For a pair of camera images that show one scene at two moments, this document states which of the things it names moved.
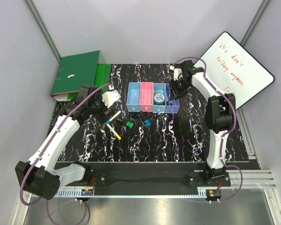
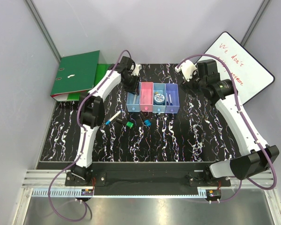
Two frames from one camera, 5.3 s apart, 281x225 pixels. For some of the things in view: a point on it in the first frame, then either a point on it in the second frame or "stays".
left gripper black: (99, 115) → (134, 88)
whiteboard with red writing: (231, 68) stays
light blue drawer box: (159, 88) stays
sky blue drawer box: (133, 96) stays
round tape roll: (159, 99) stays
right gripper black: (179, 93) → (188, 85)
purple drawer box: (172, 109) stays
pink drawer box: (146, 96) stays
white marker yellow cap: (107, 122) → (135, 99)
